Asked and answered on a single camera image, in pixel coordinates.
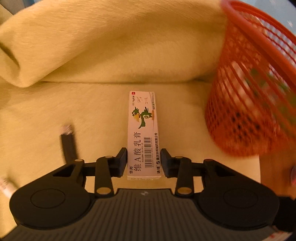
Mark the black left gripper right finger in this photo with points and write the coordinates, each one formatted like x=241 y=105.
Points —
x=185 y=170

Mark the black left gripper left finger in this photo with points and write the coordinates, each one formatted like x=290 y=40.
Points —
x=103 y=170

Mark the long white ointment box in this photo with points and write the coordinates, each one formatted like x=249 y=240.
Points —
x=143 y=154

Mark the orange mesh plastic basket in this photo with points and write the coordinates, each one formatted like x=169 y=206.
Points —
x=251 y=107

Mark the wooden bedside table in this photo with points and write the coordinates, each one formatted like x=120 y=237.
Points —
x=275 y=170

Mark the small white pill bottle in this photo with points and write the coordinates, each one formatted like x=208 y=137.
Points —
x=7 y=187

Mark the yellow-green fleece blanket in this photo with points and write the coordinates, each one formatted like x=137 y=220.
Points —
x=75 y=63

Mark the blue star curtain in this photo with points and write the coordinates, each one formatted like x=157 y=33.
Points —
x=281 y=10

